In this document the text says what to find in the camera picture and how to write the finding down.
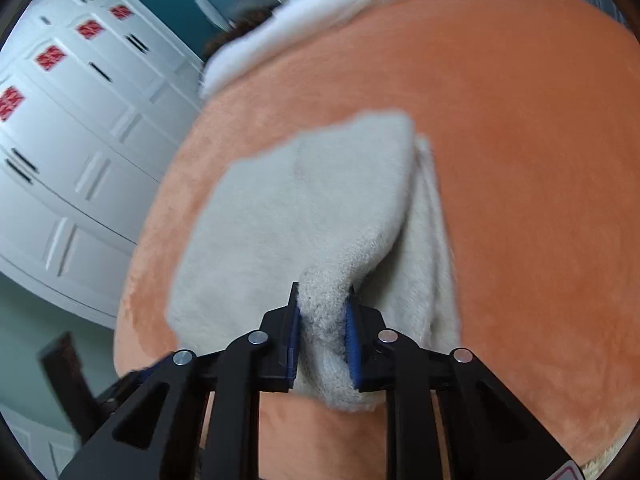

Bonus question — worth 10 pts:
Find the red wardrobe sticker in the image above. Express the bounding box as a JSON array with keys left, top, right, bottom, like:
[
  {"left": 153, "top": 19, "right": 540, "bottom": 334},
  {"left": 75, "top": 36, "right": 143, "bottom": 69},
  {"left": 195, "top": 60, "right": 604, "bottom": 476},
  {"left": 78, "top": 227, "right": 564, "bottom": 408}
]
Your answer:
[
  {"left": 0, "top": 85, "right": 26, "bottom": 122},
  {"left": 33, "top": 45, "right": 69, "bottom": 72}
]

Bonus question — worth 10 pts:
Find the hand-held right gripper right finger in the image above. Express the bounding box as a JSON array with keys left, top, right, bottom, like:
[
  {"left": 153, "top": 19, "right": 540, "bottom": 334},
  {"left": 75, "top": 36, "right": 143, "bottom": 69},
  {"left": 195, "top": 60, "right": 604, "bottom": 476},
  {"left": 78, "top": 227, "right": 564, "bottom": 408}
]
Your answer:
[{"left": 344, "top": 284, "right": 587, "bottom": 480}]

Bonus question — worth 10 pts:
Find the beige sweater with black hearts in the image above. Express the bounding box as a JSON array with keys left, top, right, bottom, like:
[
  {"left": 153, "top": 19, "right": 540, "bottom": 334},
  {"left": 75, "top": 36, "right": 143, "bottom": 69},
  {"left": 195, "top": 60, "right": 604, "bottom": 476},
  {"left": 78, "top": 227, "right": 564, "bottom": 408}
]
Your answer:
[{"left": 167, "top": 109, "right": 463, "bottom": 412}]

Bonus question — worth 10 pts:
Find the white panelled wardrobe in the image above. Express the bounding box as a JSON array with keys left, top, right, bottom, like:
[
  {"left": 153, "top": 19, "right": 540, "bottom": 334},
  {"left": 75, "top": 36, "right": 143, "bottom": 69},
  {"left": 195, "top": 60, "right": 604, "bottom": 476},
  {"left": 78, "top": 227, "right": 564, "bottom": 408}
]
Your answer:
[{"left": 0, "top": 0, "right": 207, "bottom": 331}]

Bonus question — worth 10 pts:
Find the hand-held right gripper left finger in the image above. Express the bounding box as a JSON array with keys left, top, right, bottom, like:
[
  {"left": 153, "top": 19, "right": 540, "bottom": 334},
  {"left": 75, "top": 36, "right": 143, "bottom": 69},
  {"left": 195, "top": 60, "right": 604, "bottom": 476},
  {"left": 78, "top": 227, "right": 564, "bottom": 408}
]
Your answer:
[{"left": 59, "top": 282, "right": 302, "bottom": 480}]

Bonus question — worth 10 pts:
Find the cream fleece clothing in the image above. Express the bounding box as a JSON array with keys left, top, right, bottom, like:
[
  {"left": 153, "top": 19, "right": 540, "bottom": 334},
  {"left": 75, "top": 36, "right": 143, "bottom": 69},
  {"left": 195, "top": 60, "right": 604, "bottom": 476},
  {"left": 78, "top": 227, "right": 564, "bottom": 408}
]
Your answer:
[{"left": 579, "top": 449, "right": 618, "bottom": 478}]

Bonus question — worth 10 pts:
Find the white duvet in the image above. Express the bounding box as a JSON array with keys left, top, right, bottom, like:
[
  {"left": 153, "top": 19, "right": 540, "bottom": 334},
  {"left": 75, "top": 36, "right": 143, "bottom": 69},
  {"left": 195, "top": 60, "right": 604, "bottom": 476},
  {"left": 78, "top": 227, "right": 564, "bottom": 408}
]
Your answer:
[{"left": 197, "top": 0, "right": 546, "bottom": 102}]

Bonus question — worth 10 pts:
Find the dark brown fuzzy object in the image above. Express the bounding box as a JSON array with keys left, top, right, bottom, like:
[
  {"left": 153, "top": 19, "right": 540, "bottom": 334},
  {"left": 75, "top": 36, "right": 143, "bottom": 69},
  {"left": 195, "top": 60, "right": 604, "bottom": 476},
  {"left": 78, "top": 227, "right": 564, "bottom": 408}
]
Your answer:
[{"left": 203, "top": 19, "right": 274, "bottom": 59}]

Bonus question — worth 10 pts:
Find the orange plush blanket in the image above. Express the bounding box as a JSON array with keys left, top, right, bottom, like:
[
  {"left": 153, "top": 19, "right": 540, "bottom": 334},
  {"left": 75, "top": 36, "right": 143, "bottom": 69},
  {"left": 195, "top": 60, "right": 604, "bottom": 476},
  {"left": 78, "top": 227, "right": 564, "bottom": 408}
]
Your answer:
[{"left": 112, "top": 0, "right": 640, "bottom": 480}]

